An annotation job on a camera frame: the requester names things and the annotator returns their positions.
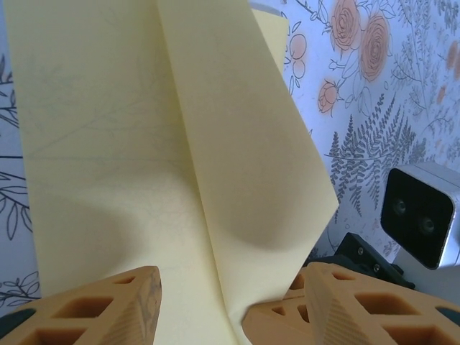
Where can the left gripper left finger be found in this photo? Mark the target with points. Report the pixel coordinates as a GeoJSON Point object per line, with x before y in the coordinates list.
{"type": "Point", "coordinates": [118, 323]}

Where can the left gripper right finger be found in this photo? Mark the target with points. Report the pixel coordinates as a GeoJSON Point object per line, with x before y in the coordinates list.
{"type": "Point", "coordinates": [341, 316]}

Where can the yellow cloth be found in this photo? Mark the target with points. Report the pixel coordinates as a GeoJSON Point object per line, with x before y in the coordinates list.
{"type": "Point", "coordinates": [143, 143]}

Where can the floral patterned tablecloth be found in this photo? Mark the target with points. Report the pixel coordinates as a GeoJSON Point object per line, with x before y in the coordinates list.
{"type": "Point", "coordinates": [395, 108]}

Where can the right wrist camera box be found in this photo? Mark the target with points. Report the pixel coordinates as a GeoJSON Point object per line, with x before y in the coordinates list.
{"type": "Point", "coordinates": [417, 219]}

